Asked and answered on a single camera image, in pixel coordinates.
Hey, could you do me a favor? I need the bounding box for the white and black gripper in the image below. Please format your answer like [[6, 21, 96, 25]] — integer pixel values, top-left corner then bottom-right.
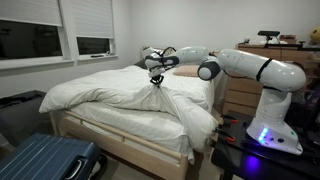
[[150, 75, 164, 85]]

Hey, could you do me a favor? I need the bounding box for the white quilted duvet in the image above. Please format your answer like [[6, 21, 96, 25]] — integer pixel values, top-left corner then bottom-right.
[[39, 65, 218, 153]]

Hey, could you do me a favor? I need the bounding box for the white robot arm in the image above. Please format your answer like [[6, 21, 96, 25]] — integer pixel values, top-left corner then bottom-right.
[[142, 46, 306, 155]]

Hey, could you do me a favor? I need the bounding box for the dark grey pillow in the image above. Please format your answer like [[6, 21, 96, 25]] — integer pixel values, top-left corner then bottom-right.
[[134, 60, 148, 70]]

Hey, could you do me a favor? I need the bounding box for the white mattress sheet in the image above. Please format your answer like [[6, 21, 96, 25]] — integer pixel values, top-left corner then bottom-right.
[[71, 102, 195, 164]]

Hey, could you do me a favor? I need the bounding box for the wooden dresser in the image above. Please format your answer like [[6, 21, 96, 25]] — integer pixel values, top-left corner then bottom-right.
[[223, 45, 319, 115]]

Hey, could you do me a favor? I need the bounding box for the white roller blind right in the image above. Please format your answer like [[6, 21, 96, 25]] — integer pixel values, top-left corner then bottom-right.
[[71, 0, 114, 38]]

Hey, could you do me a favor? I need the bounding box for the white roller blind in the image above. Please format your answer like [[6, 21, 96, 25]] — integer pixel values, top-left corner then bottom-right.
[[71, 0, 114, 38], [0, 0, 62, 26]]

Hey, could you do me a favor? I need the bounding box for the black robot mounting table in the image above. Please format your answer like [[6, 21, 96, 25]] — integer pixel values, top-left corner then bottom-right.
[[211, 110, 320, 180]]

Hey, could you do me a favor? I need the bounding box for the blue hard-shell suitcase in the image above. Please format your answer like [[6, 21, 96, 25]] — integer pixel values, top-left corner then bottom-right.
[[0, 133, 100, 180]]

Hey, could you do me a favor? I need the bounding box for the white roller blind left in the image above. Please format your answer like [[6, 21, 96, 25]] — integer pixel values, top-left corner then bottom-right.
[[0, 0, 62, 26]]

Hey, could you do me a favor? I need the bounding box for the black bag on floor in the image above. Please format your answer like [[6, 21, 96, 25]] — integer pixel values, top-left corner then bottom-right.
[[0, 90, 54, 147]]

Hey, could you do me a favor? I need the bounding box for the yellow plush toy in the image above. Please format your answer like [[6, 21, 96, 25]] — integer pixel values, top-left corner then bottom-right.
[[310, 26, 320, 44]]

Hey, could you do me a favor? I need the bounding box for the orange-handled clamp rear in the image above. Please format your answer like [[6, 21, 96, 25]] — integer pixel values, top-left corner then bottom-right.
[[221, 114, 239, 123]]

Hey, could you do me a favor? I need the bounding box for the orange-handled clamp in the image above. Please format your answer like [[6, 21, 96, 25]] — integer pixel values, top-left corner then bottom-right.
[[214, 128, 236, 142], [221, 114, 239, 123]]

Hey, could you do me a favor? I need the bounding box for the orange-handled clamp front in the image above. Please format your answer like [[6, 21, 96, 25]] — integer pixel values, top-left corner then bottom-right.
[[214, 128, 236, 142]]

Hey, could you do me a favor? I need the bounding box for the wooden bed frame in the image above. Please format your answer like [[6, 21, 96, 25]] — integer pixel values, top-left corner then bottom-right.
[[48, 46, 221, 180]]

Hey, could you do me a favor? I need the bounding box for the black camera on stand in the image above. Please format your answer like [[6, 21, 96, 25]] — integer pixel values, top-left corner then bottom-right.
[[257, 30, 280, 44]]

